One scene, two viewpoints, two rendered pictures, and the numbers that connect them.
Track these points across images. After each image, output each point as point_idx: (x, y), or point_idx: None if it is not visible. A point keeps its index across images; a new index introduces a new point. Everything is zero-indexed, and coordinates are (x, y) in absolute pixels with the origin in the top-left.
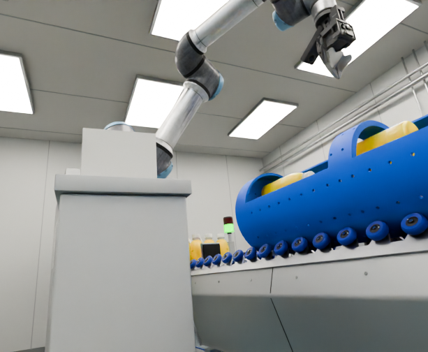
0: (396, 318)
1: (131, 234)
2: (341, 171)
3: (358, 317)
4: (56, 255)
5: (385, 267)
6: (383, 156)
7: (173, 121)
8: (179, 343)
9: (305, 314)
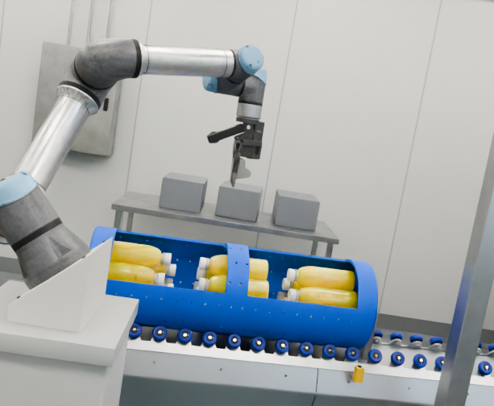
0: (230, 395)
1: (115, 377)
2: (235, 301)
3: (203, 394)
4: None
5: (234, 366)
6: (268, 306)
7: (60, 159)
8: None
9: (152, 390)
